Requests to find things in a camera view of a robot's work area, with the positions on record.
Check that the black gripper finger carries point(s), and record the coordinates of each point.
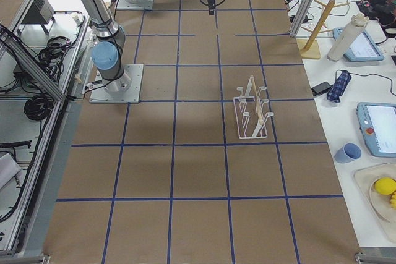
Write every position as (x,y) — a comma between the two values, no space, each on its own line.
(211,7)

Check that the blue cup on side table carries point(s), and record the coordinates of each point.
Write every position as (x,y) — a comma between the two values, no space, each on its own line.
(348,153)

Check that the wooden mug tree stand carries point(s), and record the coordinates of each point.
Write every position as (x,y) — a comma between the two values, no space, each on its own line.
(308,47)

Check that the black power adapter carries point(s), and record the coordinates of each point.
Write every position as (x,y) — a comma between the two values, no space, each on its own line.
(321,88)

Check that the white paper roll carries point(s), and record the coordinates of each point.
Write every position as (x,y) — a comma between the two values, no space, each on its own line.
(348,35)

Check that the folded blue plaid umbrella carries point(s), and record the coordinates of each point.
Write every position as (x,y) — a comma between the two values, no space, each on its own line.
(338,88)

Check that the blue teach pendant far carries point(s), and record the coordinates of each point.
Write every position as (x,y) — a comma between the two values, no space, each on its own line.
(363,49)

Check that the blue teach pendant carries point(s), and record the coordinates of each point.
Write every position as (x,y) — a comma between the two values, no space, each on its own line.
(363,49)
(377,124)

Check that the blue teach pendant near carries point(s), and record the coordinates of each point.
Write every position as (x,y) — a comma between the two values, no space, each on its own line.
(377,124)

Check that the beige side tray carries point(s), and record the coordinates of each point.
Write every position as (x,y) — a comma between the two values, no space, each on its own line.
(380,204)

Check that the yellow toy lemon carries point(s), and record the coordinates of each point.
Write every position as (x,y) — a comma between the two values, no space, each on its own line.
(385,186)

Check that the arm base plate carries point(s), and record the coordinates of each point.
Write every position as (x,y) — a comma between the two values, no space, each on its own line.
(135,5)
(123,90)

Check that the white wire cup rack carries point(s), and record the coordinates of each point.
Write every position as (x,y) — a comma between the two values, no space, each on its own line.
(251,111)

